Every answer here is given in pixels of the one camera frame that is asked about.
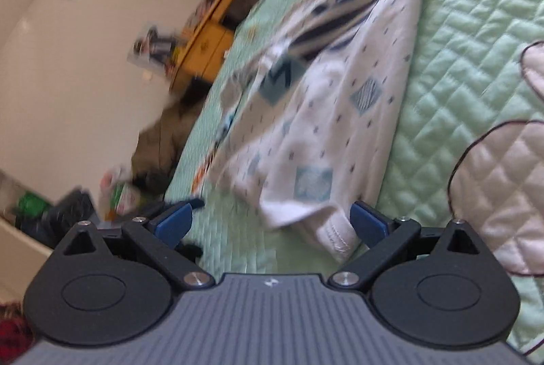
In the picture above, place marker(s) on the white printed shirt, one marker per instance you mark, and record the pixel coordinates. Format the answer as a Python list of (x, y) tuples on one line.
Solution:
[(340, 114)]

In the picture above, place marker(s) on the wooden desk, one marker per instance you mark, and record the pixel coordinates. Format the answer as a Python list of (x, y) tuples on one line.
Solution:
[(208, 46)]

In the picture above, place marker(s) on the wall poster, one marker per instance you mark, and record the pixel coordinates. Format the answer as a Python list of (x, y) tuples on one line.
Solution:
[(153, 48)]

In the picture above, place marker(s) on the green quilted bee bedspread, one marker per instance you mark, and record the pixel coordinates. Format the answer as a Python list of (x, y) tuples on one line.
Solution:
[(459, 71)]

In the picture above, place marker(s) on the red plaid cloth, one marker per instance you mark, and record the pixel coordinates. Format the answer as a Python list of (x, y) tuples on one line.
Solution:
[(15, 326)]

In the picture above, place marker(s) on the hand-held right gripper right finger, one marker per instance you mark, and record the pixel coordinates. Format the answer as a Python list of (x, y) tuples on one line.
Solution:
[(367, 222)]

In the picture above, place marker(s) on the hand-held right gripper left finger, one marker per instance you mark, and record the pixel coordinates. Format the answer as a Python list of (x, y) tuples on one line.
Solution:
[(174, 220)]

